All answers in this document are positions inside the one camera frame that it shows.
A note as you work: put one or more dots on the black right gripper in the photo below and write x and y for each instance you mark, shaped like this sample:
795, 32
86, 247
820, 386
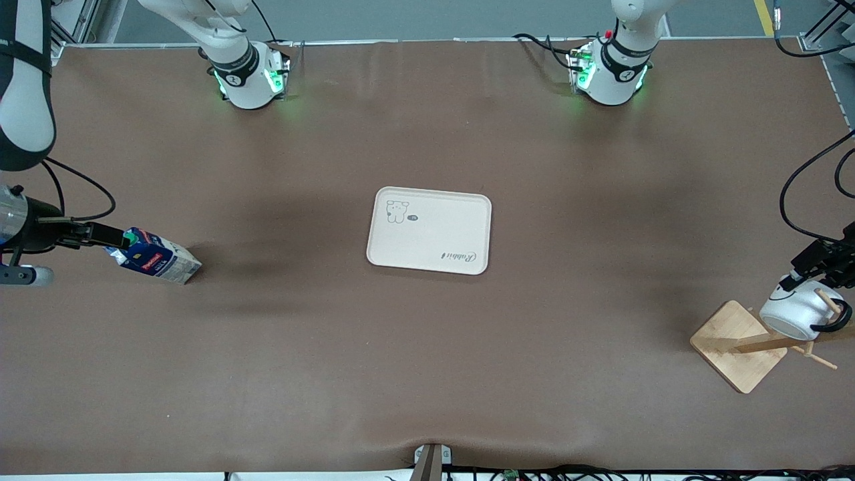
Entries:
45, 231

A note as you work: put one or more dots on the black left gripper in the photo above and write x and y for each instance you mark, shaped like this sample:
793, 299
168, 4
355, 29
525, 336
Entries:
819, 254

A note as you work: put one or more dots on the blue milk carton green cap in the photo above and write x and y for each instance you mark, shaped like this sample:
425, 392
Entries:
160, 262

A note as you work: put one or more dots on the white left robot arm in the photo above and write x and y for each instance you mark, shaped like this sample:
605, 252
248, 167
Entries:
618, 73

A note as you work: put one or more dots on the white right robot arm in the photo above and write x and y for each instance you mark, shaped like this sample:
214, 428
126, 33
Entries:
234, 67

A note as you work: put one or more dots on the cream rectangular tray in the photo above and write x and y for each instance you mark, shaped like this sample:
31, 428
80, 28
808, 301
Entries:
434, 240

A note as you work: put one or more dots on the wooden mug stand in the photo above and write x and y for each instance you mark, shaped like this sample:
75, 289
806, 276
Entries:
738, 354

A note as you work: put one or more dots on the aluminium frame profile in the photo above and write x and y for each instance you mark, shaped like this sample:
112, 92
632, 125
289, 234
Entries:
77, 20
828, 27

